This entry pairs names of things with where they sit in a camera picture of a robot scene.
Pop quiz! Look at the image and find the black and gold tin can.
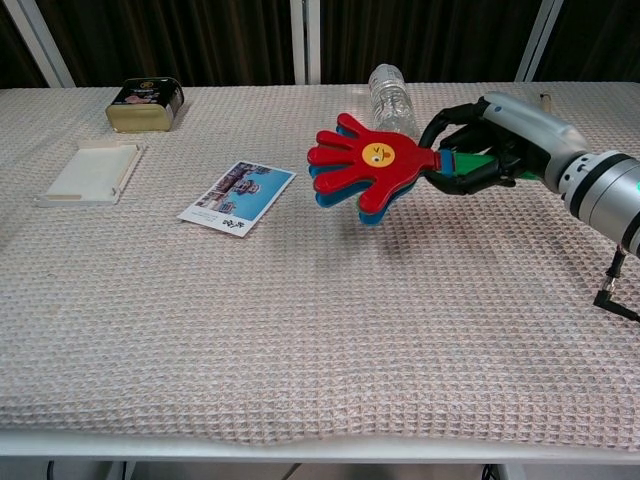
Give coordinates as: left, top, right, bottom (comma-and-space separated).
104, 76, 186, 135

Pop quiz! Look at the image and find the black cable with angled plug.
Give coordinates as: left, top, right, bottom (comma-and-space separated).
592, 247, 640, 324

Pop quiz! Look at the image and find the white upright frame post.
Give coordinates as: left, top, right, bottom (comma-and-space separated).
289, 0, 322, 85

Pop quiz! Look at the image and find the white flat plastic tray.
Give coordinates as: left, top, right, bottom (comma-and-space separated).
33, 139, 147, 209

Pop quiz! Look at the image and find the beige waffle-weave table cloth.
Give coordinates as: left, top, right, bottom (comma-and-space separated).
0, 82, 640, 454

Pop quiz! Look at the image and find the red hand-shaped clapper toy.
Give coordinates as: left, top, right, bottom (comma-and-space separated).
306, 112, 542, 230

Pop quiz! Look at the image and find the black pleated curtain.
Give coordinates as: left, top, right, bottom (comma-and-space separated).
0, 0, 640, 90

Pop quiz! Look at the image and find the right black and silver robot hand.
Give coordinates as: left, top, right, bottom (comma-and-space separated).
418, 91, 590, 197

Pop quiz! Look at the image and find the photo postcard with blue sky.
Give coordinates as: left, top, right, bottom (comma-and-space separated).
176, 160, 298, 237

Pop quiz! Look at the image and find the clear plastic water bottle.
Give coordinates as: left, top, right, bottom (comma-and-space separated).
368, 63, 419, 139

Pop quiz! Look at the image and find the white slanted frame post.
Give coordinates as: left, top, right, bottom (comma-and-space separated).
0, 0, 77, 89
514, 0, 567, 84

